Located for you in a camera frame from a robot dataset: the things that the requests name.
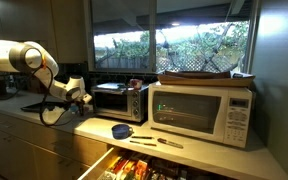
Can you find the black marker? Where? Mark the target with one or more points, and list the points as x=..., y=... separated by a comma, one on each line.
x=170, y=143

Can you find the dark tray on counter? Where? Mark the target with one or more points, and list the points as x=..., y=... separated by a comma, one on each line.
x=36, y=108

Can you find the wooden tray on microwave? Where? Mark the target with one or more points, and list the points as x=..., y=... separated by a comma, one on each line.
x=197, y=78

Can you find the red item on toaster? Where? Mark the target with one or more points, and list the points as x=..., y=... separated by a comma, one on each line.
x=136, y=83

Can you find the blue mug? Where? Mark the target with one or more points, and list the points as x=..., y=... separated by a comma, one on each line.
x=121, y=131

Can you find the white microwave oven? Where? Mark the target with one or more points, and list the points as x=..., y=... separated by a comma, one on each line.
x=217, y=114

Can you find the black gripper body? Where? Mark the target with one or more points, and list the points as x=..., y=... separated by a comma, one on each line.
x=79, y=108

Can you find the thin dark pencil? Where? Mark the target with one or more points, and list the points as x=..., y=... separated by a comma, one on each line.
x=143, y=143

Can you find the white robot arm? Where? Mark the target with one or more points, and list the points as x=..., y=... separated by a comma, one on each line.
x=30, y=57

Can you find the open wooden drawer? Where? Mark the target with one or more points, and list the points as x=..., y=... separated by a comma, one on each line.
x=122, y=164

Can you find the silver toaster oven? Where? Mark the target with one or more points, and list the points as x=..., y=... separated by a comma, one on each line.
x=116, y=100

